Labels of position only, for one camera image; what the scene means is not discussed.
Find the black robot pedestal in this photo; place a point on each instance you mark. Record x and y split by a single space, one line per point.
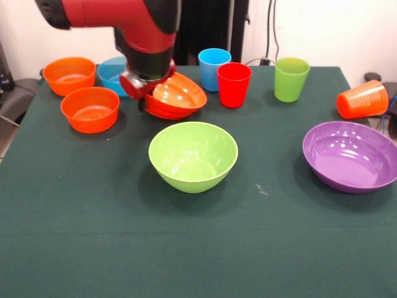
211 31

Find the green cup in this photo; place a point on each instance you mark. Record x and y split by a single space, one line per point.
291 80

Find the blue bowl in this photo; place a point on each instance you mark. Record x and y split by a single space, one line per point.
108 77

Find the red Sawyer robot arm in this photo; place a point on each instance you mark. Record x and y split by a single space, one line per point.
139 18

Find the grey chair base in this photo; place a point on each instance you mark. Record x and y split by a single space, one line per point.
18 96

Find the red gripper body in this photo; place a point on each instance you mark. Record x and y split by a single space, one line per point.
136 88

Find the purple bowl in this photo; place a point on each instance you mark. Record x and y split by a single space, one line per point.
347 161

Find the red cup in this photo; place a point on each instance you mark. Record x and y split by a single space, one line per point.
234 87

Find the small orange bowl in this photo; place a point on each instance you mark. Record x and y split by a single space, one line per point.
69 74
90 121

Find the blue cup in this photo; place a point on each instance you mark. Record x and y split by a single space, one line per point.
209 71

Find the orange cup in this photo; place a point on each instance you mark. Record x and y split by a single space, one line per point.
363 101

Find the dark equipment rack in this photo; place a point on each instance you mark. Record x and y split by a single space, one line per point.
2 71

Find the dark green tablecloth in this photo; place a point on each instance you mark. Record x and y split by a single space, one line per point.
186 232

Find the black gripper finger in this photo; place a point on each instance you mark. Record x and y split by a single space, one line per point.
140 105

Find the green bowl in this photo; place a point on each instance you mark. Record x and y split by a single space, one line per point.
192 174

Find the wide orange bowl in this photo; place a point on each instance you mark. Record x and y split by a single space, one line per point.
176 102

